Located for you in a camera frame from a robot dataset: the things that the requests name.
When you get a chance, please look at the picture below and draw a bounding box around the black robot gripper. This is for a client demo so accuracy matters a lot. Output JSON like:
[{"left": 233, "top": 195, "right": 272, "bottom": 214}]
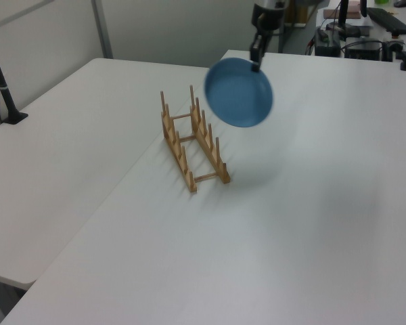
[{"left": 250, "top": 2, "right": 288, "bottom": 73}]

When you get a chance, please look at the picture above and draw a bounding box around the blue round plate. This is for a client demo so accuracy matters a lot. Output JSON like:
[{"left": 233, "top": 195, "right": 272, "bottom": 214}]
[{"left": 204, "top": 58, "right": 276, "bottom": 129}]

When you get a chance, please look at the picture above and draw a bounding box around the wooden plate rack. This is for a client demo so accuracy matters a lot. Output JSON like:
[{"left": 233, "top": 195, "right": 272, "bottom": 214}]
[{"left": 160, "top": 84, "right": 231, "bottom": 194}]

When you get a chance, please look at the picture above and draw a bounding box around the brown cardboard panel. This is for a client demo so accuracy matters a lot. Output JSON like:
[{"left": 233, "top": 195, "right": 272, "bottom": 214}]
[{"left": 285, "top": 0, "right": 309, "bottom": 24}]

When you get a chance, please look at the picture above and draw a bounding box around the dark electronics unit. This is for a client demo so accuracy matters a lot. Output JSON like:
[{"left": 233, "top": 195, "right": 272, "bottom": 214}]
[{"left": 315, "top": 28, "right": 342, "bottom": 57}]

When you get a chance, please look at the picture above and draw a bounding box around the black monitor stand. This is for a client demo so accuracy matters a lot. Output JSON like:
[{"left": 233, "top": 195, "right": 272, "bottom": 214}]
[{"left": 327, "top": 0, "right": 361, "bottom": 37}]

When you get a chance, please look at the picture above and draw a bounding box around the pink flat box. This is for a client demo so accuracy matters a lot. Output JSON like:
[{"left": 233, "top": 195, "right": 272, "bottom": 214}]
[{"left": 323, "top": 0, "right": 362, "bottom": 20}]

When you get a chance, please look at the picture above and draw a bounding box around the black box device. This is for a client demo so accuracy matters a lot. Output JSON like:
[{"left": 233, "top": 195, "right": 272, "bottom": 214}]
[{"left": 344, "top": 40, "right": 384, "bottom": 61}]

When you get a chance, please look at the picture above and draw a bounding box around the black computer keyboard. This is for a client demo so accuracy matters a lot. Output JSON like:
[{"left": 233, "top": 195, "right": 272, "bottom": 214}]
[{"left": 366, "top": 7, "right": 406, "bottom": 35}]

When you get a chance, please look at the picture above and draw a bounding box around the black camera stand pole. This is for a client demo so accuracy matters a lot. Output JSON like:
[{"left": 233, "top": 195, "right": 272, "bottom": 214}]
[{"left": 0, "top": 28, "right": 30, "bottom": 125}]

